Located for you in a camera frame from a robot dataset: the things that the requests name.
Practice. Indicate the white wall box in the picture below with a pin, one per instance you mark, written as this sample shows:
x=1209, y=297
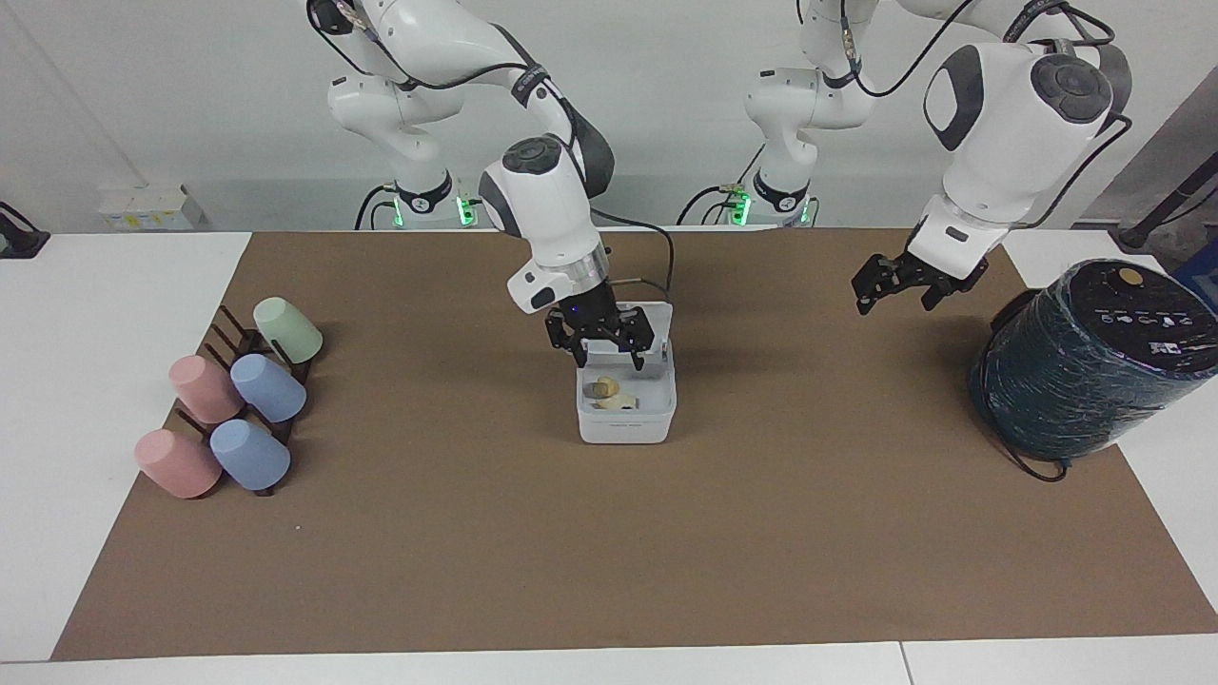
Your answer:
x=147, y=209

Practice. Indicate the pink cup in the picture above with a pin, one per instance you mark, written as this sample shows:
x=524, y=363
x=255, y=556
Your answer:
x=205, y=390
x=176, y=464

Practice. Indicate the green cup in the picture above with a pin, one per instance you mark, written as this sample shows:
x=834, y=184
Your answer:
x=290, y=328

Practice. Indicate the pale yellow trash piece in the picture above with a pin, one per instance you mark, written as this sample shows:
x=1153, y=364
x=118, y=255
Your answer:
x=620, y=401

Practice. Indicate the blue object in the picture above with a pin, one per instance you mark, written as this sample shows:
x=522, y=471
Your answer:
x=1201, y=276

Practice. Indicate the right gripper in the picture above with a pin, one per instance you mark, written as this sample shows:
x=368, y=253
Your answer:
x=595, y=314

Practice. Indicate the black stand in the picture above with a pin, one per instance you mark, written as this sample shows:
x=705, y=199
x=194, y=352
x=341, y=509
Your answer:
x=1166, y=205
x=19, y=236

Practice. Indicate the blue cup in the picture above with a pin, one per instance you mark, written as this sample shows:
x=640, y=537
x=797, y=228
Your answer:
x=249, y=457
x=269, y=388

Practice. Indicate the dark round trash bin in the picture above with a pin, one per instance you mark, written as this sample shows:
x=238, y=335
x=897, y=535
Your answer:
x=1085, y=371

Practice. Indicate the olive crumpled trash piece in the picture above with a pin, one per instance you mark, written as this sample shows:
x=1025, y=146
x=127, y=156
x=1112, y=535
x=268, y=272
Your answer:
x=601, y=388

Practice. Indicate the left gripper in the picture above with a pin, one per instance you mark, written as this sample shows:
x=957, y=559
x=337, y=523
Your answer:
x=928, y=274

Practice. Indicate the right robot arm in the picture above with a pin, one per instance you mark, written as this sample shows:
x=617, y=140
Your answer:
x=428, y=38

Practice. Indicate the dark brown cup rack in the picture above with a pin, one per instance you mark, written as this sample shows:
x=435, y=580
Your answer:
x=238, y=338

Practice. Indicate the white open box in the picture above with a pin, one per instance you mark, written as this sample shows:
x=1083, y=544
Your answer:
x=623, y=426

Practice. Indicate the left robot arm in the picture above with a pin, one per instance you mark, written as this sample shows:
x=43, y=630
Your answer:
x=1009, y=124

